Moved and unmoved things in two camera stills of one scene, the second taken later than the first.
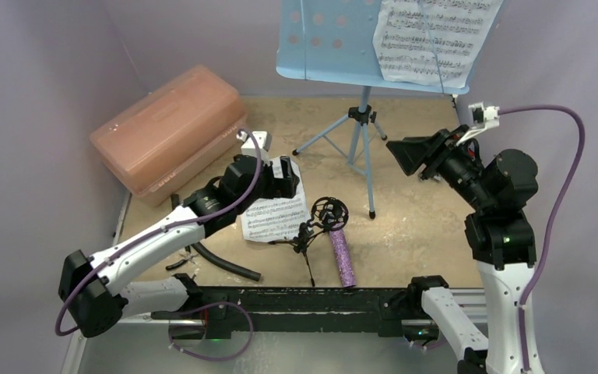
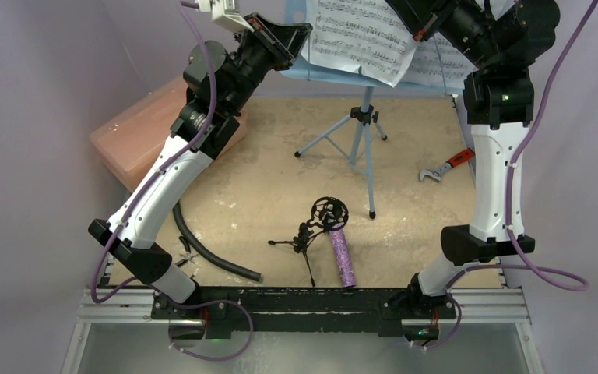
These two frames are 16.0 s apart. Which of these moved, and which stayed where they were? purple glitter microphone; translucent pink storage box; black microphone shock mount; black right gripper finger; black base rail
Moved: black right gripper finger
Stayed: black microphone shock mount; purple glitter microphone; black base rail; translucent pink storage box
